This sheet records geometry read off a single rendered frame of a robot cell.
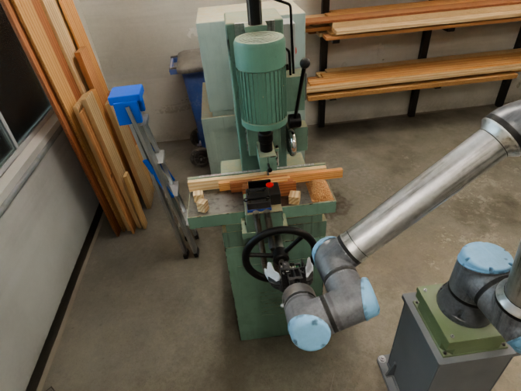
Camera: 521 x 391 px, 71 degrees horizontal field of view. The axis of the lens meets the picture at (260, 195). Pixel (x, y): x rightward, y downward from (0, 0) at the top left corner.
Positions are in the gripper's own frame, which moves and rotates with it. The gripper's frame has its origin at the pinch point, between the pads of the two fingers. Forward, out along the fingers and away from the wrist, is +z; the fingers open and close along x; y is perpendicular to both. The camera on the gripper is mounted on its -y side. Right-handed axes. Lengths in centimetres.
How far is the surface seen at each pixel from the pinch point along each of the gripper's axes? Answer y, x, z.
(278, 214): 10.7, -0.4, 21.3
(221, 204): 11.9, 21.2, 37.7
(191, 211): 11.2, 33.2, 35.5
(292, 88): 54, -14, 51
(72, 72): 77, 114, 154
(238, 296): -39, 20, 50
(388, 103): 23, -151, 286
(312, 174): 18, -18, 45
